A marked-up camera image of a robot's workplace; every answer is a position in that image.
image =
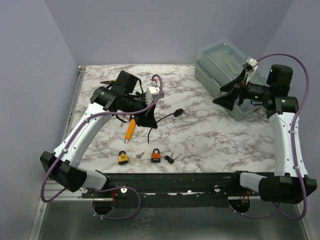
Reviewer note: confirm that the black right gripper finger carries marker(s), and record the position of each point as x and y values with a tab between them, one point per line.
228	100
229	86

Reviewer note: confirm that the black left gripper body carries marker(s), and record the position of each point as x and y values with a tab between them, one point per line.
141	118

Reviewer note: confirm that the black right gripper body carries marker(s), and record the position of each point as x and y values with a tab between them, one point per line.
243	92

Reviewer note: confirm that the silver padlock keys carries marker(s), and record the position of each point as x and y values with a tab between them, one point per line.
139	156

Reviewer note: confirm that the orange padlock with keys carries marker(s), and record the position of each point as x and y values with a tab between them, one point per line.
156	156

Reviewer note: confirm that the black headed padlock keys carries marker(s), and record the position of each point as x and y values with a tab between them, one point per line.
170	158

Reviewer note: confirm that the yellow padlock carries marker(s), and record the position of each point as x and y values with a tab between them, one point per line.
123	158

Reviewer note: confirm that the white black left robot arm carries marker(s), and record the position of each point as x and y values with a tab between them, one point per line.
62	165

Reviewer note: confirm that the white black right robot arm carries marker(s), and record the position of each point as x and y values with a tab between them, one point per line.
290	181

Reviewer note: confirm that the yellow utility knife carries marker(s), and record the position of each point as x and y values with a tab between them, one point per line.
130	131

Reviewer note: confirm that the clear green plastic toolbox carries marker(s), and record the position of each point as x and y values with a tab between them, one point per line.
218	64

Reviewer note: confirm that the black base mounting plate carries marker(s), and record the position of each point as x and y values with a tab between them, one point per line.
170	190

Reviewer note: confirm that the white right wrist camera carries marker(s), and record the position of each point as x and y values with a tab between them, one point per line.
250	66

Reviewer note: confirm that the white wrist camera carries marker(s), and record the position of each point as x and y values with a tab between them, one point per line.
250	66
151	93

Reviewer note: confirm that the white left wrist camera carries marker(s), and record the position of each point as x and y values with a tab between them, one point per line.
151	93

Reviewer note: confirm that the yellow handled pliers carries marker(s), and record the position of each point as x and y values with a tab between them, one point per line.
108	82

